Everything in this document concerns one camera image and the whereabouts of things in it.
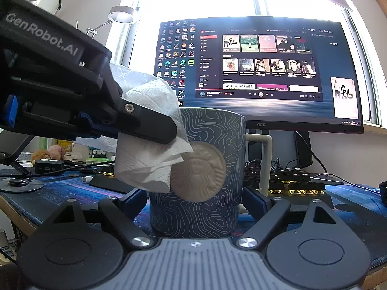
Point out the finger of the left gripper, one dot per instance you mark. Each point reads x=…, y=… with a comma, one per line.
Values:
x=141, y=122

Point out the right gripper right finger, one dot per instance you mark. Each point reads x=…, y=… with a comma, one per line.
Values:
x=306, y=246

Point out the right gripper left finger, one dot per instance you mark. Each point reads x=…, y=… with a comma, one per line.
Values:
x=80, y=247

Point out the white paper towel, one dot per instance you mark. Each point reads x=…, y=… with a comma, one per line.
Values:
x=138, y=162

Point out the blue patterned Starbucks mug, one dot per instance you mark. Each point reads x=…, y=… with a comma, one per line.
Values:
x=218, y=139

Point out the blue desk mat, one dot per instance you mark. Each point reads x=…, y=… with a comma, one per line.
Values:
x=364, y=213

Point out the brown plush toy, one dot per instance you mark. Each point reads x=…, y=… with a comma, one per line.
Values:
x=55, y=152

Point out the black backlit mechanical keyboard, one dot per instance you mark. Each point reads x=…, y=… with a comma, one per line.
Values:
x=290, y=184

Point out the black smartphone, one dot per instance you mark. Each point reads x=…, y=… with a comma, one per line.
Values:
x=11, y=146

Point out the black round phone stand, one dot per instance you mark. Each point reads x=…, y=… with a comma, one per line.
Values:
x=21, y=183

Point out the white desk lamp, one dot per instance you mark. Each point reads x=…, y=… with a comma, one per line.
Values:
x=120, y=14

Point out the black computer monitor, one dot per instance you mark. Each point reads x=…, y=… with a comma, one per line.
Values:
x=279, y=73

